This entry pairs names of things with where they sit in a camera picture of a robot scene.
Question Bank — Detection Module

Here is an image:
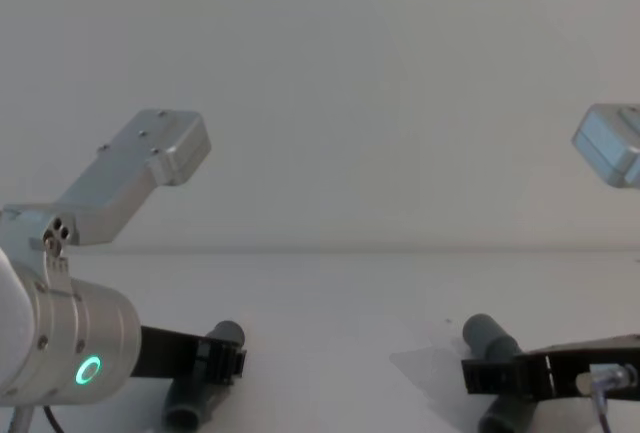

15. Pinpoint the thin cable with silver plug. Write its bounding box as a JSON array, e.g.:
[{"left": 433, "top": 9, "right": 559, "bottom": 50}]
[{"left": 574, "top": 362, "right": 640, "bottom": 433}]

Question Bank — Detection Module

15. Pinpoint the white table cloth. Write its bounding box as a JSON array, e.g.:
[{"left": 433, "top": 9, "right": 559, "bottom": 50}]
[{"left": 0, "top": 250, "right": 640, "bottom": 433}]

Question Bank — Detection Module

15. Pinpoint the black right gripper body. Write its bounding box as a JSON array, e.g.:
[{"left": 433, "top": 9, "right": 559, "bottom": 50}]
[{"left": 527, "top": 334, "right": 640, "bottom": 400}]

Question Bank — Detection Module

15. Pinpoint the clear plastic sheet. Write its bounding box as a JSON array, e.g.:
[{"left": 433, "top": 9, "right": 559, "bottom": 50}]
[{"left": 389, "top": 341, "right": 471, "bottom": 394}]

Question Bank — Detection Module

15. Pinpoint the grey plastic tube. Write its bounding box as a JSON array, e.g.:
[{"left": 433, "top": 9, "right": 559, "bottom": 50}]
[
  {"left": 162, "top": 320, "right": 247, "bottom": 431},
  {"left": 462, "top": 313, "right": 537, "bottom": 433}
]

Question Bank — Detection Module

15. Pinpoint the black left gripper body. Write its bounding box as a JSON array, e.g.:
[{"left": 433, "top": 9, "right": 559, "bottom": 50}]
[{"left": 130, "top": 324, "right": 210, "bottom": 380}]

